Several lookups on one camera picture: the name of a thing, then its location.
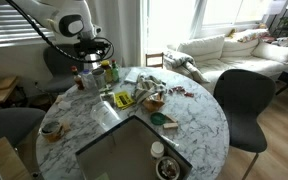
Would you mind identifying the grey chair by window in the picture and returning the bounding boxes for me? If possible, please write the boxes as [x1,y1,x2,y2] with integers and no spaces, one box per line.
[35,47,84,93]

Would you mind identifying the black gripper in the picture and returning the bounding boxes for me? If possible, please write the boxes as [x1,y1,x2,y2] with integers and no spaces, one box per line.
[74,38,113,60]

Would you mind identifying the white sofa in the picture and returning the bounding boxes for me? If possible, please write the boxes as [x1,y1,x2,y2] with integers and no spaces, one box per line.
[164,34,288,93]

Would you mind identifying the white bottle blue cap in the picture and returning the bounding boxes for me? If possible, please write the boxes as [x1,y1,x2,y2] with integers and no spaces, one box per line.
[82,69,95,90]

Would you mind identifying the striped cloth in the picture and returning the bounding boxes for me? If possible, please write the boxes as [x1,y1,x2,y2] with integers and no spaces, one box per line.
[134,74,167,103]

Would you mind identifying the yellow card packet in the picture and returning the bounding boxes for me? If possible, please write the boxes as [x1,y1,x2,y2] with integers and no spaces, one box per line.
[115,91,135,109]

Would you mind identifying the grey chair front left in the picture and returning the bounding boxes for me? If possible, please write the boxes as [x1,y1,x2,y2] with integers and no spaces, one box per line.
[0,107,46,146]

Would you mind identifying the brown paper bag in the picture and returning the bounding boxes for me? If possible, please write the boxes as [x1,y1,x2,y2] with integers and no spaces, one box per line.
[143,93,164,112]

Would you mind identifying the small wooden chair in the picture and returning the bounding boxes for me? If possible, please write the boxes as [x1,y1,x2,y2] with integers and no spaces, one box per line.
[145,52,164,68]

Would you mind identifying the white paper sheet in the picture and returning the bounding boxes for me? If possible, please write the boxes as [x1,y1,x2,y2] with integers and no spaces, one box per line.
[125,68,142,83]

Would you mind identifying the hot sauce bottle red cap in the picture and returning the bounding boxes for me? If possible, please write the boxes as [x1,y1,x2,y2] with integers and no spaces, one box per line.
[71,66,85,90]

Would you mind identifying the folded grey blanket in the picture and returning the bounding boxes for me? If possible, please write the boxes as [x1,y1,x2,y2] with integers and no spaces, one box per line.
[163,50,209,83]

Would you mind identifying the clear plastic measuring cup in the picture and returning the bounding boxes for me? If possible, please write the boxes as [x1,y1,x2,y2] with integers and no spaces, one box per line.
[91,101,121,131]

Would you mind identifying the wooden blocks by lid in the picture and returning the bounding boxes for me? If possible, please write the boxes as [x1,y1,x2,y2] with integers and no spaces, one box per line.
[163,115,178,129]

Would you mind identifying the clear plastic piece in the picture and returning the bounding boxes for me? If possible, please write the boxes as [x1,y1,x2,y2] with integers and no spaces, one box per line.
[58,101,71,110]

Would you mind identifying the green bottle red cap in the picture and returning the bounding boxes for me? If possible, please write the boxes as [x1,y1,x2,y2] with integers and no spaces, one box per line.
[112,59,119,82]

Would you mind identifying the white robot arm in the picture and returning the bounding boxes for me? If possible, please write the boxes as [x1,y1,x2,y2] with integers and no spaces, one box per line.
[0,0,114,63]

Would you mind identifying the brown bottle yellow lid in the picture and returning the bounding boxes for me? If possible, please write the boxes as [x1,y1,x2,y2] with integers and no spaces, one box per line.
[101,60,113,83]

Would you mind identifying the glass jar with brown contents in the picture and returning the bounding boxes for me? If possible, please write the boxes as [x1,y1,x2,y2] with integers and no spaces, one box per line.
[41,121,64,142]

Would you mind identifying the dark grey dining chair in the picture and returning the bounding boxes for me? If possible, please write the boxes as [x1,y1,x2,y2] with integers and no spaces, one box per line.
[213,69,276,180]

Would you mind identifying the green round lid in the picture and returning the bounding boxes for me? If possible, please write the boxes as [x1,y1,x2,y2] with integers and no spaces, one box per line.
[150,112,166,125]

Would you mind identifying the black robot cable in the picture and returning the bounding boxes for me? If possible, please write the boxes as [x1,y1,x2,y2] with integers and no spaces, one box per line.
[3,0,115,64]

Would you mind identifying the red candy pieces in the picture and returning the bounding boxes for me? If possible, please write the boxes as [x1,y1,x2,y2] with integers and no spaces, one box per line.
[168,86,194,97]

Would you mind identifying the bowl with dark contents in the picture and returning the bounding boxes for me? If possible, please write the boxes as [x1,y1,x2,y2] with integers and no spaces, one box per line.
[155,156,180,180]

